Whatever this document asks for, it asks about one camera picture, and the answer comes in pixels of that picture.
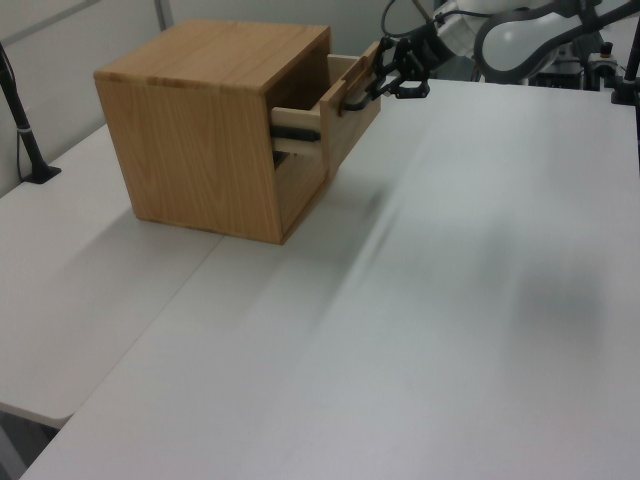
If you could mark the wooden two-drawer cabinet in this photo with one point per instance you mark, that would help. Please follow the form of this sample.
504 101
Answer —
190 150

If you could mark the black camera stand pole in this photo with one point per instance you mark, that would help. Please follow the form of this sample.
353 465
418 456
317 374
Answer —
27 140

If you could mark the grey equipment with red knob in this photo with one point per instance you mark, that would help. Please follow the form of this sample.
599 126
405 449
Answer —
575 70

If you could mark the wooden drawer with slot grip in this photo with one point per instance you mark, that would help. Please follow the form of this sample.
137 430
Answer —
300 192

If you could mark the black clamp stand pole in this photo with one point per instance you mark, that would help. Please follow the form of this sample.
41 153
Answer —
631 65

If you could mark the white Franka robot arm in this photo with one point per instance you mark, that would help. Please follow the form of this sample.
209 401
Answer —
510 35

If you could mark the black drawer slide rail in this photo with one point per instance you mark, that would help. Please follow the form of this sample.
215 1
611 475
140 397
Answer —
295 133

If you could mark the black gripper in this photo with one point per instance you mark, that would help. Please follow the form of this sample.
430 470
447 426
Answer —
422 50

